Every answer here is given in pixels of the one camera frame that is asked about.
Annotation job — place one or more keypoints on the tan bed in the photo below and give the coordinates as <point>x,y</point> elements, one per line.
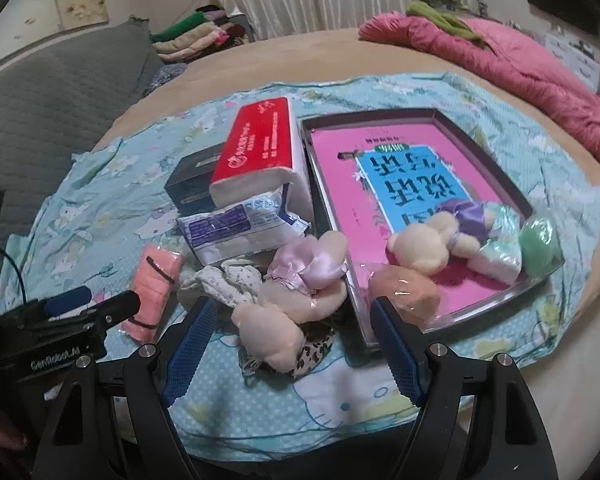
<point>305,55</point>

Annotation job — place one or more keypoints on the cream floral scrunchie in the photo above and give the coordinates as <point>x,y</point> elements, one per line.
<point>230,280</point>

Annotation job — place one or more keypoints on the beige wardrobe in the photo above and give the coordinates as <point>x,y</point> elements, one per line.
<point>45,5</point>

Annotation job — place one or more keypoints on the cat print blue blanket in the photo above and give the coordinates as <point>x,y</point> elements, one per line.
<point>105,200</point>

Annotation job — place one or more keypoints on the green cloth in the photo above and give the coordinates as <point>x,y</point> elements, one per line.
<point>445,20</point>

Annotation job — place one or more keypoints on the white drawer cabinet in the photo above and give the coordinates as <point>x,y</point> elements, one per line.
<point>575,60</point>

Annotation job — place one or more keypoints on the white blue plastic packet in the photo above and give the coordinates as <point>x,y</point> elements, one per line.
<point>230,230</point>

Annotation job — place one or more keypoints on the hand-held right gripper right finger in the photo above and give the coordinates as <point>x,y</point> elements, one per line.
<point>395,355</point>

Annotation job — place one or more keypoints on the green puff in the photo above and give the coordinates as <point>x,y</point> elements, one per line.
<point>540,245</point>

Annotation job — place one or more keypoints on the grey quilted sofa cover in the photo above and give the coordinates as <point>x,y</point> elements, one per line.
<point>55,110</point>

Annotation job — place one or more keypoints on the pink book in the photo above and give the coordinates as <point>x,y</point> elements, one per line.
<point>340,170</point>

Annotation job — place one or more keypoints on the plush bear purple dress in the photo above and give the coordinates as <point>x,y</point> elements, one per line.
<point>420,245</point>

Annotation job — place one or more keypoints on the plush bear pink dress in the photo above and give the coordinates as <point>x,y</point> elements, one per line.
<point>280,310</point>

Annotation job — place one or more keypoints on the red tissue pack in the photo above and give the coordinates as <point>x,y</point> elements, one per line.
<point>260,140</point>

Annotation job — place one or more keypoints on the orange puff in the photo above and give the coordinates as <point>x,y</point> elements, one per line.
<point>405,290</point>

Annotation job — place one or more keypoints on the stack of folded clothes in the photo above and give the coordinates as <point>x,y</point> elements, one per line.
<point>195,35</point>

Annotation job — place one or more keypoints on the mint tissue pack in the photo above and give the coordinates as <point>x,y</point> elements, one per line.
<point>500,260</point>

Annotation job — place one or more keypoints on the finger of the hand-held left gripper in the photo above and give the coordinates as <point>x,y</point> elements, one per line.
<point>67,301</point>
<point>115,306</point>

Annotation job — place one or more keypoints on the dark floral cloth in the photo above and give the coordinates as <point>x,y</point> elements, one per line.
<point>165,77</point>

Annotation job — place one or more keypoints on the pink towel roll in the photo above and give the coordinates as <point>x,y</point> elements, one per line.
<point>152,285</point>

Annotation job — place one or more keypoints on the pink quilt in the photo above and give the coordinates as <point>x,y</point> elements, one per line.
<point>530,75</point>

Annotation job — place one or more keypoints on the leopard print scrunchie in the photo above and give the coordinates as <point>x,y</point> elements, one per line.
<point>315,347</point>

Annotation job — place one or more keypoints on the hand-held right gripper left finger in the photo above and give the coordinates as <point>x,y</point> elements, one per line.
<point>190,350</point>

